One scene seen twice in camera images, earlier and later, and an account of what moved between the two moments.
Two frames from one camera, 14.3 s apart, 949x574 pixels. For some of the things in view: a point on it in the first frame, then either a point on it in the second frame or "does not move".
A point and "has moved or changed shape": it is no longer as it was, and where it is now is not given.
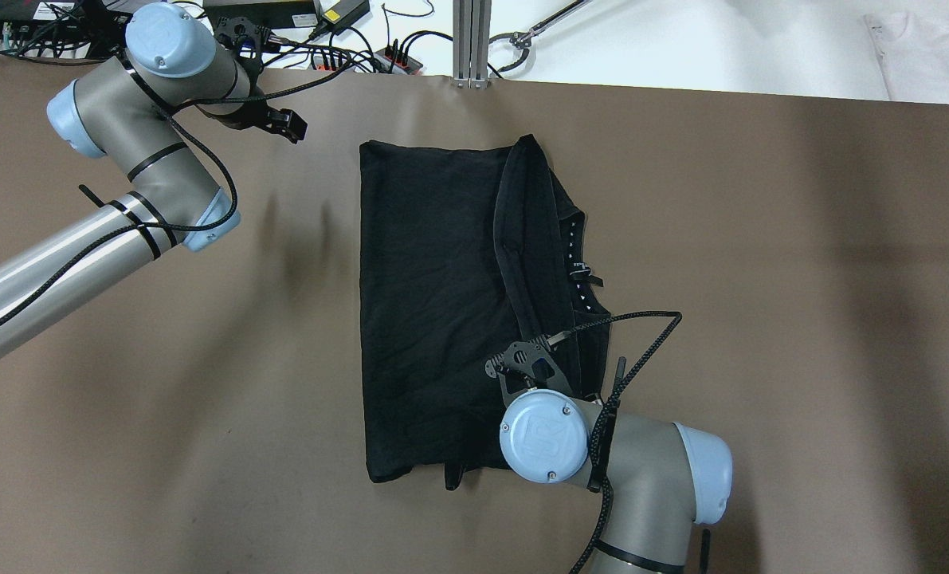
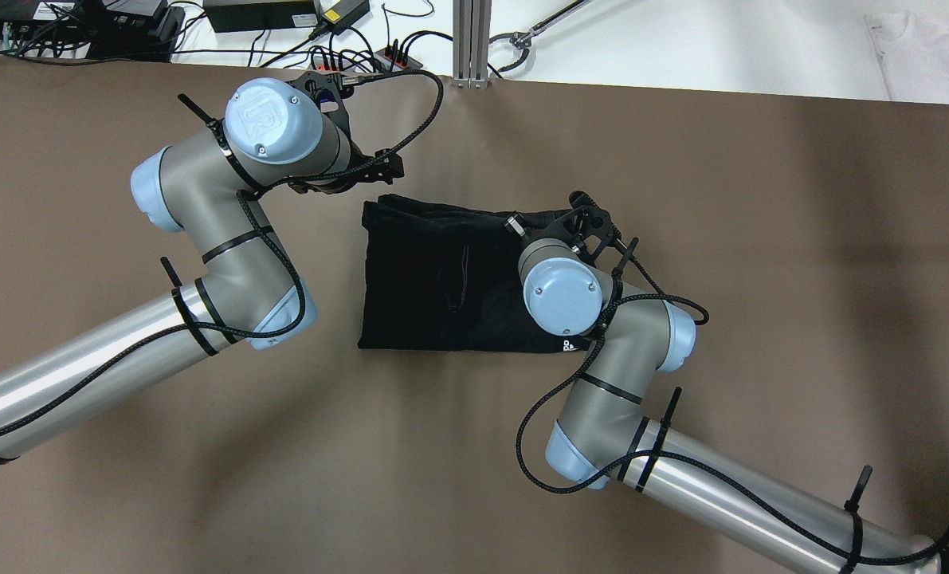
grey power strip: [386, 60] does not move
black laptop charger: [338, 15] does not move
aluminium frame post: [472, 24] does not move
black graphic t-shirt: [466, 251] has moved or changed shape
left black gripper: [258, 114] -> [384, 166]
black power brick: [273, 14] does not move
